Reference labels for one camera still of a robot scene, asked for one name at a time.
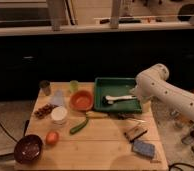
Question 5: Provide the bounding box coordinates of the blue sponge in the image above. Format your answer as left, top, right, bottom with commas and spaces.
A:
133, 140, 155, 158

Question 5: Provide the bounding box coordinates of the brown wooden block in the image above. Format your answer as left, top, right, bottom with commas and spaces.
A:
124, 125, 148, 143

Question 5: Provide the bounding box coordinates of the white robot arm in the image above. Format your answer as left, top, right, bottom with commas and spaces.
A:
131, 64, 194, 121

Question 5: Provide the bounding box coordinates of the bunch of dark grapes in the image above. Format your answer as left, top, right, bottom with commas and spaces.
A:
34, 104, 56, 119

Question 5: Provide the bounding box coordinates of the white round container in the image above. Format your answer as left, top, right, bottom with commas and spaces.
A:
51, 106, 67, 124

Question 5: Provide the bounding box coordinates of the green plastic cup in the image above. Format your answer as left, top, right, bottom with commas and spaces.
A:
69, 80, 79, 93

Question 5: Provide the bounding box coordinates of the green cucumber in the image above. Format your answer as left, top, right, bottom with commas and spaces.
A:
69, 118, 89, 135

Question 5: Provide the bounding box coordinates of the clear plastic cup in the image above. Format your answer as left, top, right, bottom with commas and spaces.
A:
50, 90, 64, 106

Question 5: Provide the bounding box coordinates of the dark metal cup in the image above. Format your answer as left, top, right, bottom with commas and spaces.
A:
39, 80, 51, 96

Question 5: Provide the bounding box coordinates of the spice jar rack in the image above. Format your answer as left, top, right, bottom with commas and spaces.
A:
170, 110, 194, 146

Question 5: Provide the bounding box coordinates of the orange tomato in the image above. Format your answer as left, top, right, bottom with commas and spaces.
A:
45, 131, 59, 145

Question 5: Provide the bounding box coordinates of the orange bowl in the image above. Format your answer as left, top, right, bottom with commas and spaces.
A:
69, 90, 93, 111

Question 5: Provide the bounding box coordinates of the green plastic tray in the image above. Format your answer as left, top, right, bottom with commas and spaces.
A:
94, 77, 142, 114

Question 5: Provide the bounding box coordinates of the yellow handled knife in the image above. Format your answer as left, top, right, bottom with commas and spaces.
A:
86, 111, 146, 123

